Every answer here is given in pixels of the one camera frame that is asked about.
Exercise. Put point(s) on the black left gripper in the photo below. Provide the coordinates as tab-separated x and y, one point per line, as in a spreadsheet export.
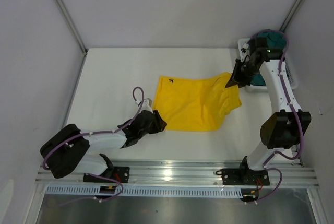
159	124

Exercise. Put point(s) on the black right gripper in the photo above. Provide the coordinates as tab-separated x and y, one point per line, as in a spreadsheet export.
241	81

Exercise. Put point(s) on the yellow shorts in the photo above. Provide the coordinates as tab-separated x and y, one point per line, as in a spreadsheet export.
195	105

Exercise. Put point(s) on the green shorts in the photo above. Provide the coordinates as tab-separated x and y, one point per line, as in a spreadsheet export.
274	40

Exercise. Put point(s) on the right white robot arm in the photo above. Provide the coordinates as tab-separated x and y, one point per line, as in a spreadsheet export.
283	133

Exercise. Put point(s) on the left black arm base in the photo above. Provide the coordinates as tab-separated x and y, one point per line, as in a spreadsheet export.
120	174

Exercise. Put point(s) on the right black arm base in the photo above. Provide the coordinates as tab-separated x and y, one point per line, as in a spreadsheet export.
232	176

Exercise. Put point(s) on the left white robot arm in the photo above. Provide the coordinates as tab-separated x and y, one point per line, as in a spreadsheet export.
67	151

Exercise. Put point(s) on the white perforated plastic basket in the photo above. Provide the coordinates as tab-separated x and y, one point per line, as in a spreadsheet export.
289	69

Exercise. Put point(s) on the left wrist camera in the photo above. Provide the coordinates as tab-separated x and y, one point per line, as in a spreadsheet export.
144	105

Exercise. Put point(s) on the aluminium front rail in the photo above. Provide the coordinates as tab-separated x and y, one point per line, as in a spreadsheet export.
203	173

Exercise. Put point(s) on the slotted white cable duct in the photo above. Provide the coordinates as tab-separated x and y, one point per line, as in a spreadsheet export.
211	192

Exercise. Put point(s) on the right aluminium corner post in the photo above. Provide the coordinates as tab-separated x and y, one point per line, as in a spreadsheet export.
297	2

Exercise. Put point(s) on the aluminium corner post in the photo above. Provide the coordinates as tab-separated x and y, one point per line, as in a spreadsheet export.
71	25
297	2

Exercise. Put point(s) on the left aluminium corner post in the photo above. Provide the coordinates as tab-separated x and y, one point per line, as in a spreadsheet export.
71	25

